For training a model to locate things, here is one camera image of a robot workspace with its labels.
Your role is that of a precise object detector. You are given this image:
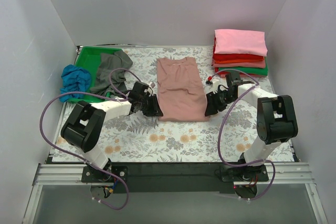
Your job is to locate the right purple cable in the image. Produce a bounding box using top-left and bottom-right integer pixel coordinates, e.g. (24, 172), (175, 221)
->
(207, 70), (277, 201)

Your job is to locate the grey t-shirt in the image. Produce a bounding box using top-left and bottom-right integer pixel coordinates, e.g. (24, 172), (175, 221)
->
(90, 50), (133, 97)

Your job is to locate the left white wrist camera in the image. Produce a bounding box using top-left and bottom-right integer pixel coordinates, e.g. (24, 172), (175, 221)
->
(148, 82), (155, 96)

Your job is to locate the orange folded t-shirt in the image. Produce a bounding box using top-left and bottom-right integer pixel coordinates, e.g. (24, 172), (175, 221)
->
(213, 60), (265, 65)

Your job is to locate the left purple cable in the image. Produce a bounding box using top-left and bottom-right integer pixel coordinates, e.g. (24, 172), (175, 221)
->
(39, 68), (130, 210)

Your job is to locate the blue crumpled t-shirt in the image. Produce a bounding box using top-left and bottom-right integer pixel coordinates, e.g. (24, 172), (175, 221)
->
(60, 65), (92, 94)

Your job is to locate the salmon folded t-shirt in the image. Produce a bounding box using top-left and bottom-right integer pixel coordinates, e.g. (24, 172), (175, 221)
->
(211, 60), (266, 69)

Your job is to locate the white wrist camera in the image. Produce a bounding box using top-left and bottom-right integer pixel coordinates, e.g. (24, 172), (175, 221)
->
(148, 82), (155, 96)
(206, 76), (223, 94)

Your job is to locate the light pink folded t-shirt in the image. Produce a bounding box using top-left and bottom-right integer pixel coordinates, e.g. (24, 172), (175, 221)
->
(215, 29), (268, 57)

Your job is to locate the aluminium frame rail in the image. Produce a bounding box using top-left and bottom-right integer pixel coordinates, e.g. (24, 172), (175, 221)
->
(23, 162), (328, 223)

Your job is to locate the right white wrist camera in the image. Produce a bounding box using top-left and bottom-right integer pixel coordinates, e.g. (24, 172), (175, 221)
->
(206, 76), (223, 94)

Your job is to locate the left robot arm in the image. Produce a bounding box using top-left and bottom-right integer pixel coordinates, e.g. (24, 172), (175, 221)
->
(60, 81), (163, 182)

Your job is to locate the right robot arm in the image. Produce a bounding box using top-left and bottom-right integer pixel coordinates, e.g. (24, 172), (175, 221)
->
(205, 70), (298, 182)

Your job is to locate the purple cable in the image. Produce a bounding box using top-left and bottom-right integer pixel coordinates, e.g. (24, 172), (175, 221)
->
(207, 70), (277, 201)
(39, 68), (130, 210)

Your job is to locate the dusty pink printed t-shirt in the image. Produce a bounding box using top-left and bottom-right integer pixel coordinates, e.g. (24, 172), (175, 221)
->
(156, 57), (209, 122)

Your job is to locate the green plastic tray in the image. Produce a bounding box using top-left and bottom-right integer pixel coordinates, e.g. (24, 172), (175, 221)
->
(74, 47), (121, 93)

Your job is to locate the floral patterned table mat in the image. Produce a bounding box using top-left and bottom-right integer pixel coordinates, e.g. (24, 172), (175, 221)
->
(51, 46), (295, 163)

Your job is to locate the green folded t-shirt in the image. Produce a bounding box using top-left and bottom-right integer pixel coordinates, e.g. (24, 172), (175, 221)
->
(213, 59), (268, 76)

